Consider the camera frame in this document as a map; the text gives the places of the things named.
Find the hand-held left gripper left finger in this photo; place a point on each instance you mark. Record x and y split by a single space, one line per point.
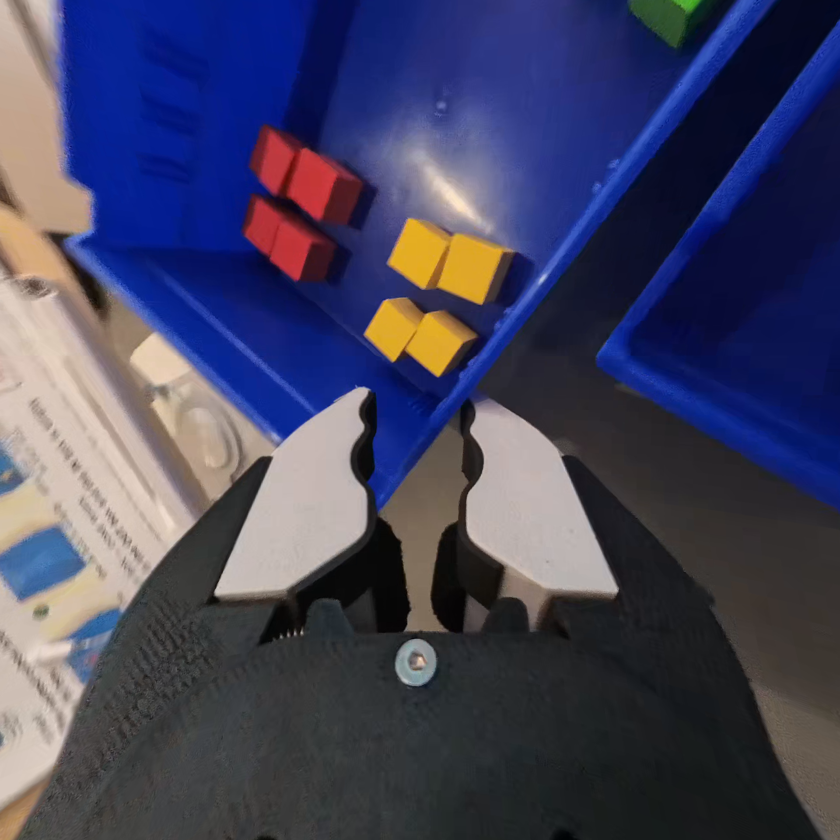
302 505

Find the green cube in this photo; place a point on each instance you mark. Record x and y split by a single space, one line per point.
668 16

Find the blue plastic bin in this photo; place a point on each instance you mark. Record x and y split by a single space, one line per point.
426 98
754 296

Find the printed instruction sheet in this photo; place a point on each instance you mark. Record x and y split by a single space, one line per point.
59 458

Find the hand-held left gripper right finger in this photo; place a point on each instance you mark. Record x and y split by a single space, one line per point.
532 511

